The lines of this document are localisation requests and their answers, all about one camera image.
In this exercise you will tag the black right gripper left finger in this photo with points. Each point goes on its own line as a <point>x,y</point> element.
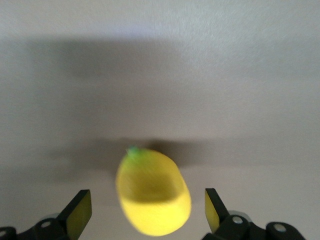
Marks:
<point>72,212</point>

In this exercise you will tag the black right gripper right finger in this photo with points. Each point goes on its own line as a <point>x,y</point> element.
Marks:
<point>220,215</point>

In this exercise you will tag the yellow lemon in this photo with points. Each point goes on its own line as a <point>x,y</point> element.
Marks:
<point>153,192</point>

